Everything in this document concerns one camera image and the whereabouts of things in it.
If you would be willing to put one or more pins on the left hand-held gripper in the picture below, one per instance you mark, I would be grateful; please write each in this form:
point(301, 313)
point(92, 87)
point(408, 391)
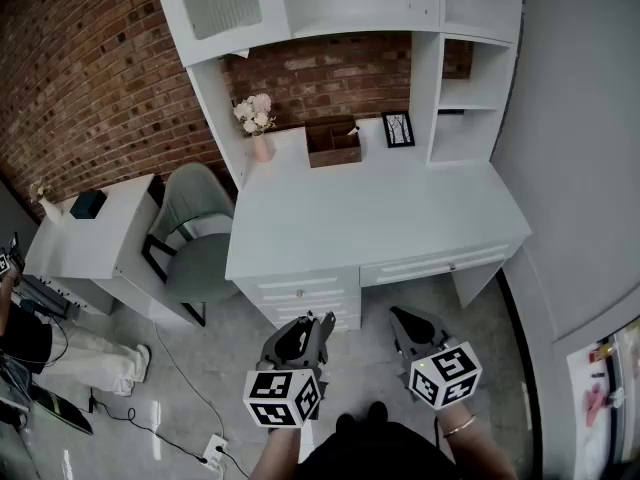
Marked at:
point(280, 393)

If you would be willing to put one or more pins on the black framed picture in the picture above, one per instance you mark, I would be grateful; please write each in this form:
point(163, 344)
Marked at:
point(398, 129)

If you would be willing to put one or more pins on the dark teal box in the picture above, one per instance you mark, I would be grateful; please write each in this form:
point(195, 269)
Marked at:
point(88, 204)

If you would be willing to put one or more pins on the brown wooden container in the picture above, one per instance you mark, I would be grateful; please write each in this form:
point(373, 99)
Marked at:
point(334, 154)

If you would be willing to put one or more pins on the person's black clothing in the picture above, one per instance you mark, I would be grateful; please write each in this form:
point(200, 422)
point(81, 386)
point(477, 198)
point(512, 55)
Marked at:
point(375, 453)

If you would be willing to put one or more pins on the person's black shoes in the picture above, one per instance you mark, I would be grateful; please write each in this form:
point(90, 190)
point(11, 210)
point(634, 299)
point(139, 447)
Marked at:
point(362, 417)

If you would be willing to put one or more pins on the black flat panel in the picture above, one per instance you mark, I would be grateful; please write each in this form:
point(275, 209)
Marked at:
point(62, 410)

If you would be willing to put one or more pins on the pink vase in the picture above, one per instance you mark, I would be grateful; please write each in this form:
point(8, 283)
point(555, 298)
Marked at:
point(263, 149)

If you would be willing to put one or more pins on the refrigerator with open door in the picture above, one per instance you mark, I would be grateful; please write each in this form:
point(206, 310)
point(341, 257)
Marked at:
point(607, 398)

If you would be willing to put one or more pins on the pale pink flower bunch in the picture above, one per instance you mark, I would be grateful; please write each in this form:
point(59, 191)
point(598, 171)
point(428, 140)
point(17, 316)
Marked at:
point(254, 112)

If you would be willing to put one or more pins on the white side table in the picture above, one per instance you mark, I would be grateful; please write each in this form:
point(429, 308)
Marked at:
point(85, 248)

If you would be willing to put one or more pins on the white desk hutch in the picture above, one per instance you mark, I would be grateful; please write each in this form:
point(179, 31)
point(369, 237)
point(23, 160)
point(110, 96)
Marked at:
point(350, 3)

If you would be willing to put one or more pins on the person's left forearm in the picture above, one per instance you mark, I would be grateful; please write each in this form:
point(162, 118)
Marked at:
point(275, 455)

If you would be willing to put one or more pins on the person's right forearm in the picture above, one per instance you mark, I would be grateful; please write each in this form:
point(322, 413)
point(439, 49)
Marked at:
point(475, 448)

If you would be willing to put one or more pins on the white vase with dried flowers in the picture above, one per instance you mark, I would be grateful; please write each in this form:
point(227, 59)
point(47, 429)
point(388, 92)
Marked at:
point(47, 208)

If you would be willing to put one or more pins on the white desk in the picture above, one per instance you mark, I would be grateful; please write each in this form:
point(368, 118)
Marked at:
point(370, 218)

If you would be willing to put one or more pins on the grey green chair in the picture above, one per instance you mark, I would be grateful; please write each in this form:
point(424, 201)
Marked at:
point(200, 248)

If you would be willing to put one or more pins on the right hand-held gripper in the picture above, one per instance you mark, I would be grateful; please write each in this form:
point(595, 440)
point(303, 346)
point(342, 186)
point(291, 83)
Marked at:
point(442, 375)

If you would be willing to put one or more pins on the gold bangle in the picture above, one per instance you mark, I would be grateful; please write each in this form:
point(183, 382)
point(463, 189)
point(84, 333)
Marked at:
point(460, 425)

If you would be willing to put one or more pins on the white power strip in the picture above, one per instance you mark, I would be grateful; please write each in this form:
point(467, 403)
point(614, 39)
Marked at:
point(215, 452)

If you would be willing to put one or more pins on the small white object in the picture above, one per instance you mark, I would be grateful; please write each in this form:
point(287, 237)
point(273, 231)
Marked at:
point(354, 130)

